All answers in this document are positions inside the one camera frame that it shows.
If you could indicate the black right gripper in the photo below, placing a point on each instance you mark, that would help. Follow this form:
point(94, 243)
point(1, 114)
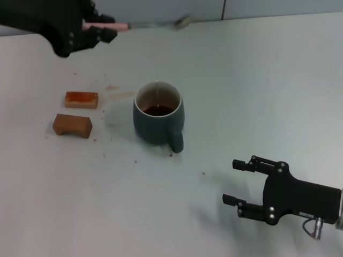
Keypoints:
point(302, 198)

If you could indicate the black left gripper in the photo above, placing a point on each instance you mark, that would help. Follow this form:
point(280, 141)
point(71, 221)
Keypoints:
point(53, 21)

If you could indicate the grey ceramic cup with coffee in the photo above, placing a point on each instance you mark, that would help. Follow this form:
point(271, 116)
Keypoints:
point(150, 128)

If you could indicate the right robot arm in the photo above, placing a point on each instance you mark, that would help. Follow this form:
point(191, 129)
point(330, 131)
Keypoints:
point(341, 211)

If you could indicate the light wooden block stained orange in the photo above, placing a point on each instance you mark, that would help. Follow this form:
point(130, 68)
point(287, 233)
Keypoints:
point(83, 100)

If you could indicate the brown notched wooden block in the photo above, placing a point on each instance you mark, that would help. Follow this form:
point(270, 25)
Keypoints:
point(72, 124)

